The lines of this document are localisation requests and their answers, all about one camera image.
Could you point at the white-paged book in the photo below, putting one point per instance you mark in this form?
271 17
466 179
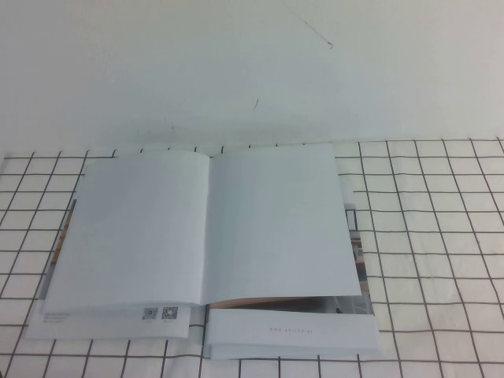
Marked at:
256 236

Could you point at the white leaflet with web address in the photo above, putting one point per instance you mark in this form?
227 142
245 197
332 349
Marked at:
291 334

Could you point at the white black-grid tablecloth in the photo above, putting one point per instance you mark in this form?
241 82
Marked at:
433 275

